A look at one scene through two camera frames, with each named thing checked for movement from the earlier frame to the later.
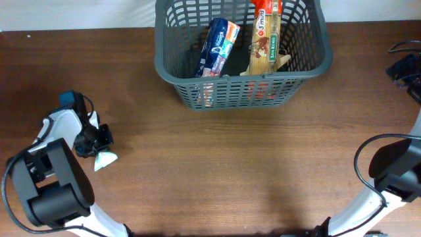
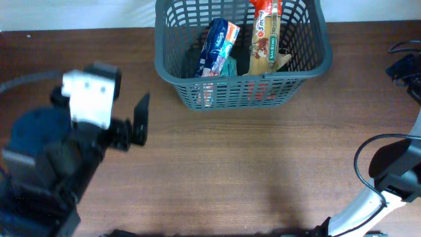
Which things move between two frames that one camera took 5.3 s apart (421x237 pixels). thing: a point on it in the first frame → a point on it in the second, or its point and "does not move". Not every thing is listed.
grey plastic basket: (179, 27) does not move
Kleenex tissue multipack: (220, 40) does not move
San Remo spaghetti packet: (265, 43) does not move
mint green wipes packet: (103, 158) → (229, 67)
